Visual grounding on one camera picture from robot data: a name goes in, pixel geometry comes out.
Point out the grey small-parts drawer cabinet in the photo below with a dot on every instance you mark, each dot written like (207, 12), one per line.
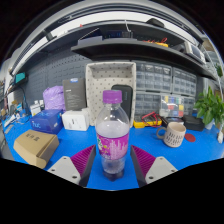
(184, 82)
(154, 76)
(189, 105)
(147, 103)

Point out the black zip pouch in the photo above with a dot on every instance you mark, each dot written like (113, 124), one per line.
(126, 98)

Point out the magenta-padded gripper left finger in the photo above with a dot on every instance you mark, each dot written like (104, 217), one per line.
(66, 168)

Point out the purple plastic bag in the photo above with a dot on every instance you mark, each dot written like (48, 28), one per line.
(54, 98)

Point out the yellow multimeter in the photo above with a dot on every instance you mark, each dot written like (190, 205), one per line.
(140, 125)

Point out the white perforated tray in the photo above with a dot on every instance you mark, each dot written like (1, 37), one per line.
(106, 76)

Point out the drawer cabinet with coloured contents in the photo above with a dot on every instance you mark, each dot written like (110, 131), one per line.
(172, 106)

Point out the brown cardboard box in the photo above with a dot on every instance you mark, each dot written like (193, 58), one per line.
(35, 146)

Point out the blue carton box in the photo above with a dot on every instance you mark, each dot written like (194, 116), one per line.
(46, 121)

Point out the white carton box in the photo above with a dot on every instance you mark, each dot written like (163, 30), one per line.
(75, 120)

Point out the beige mug with grey dashes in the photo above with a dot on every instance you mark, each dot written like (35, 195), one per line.
(174, 135)

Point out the clear bottle with purple cap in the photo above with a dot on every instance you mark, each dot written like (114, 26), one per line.
(112, 133)

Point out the dark overhead shelf unit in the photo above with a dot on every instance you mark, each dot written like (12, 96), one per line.
(133, 50)

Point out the green potted plant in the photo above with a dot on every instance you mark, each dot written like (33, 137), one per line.
(210, 106)

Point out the black box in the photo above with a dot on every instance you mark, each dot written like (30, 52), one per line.
(193, 122)

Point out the small white flat box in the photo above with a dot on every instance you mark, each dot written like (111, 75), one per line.
(174, 119)

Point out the dark grey flat box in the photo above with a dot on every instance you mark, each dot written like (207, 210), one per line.
(74, 95)

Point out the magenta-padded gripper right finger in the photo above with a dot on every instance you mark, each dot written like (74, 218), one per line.
(160, 168)

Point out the teal plastic bin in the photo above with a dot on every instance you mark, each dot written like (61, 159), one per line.
(20, 77)

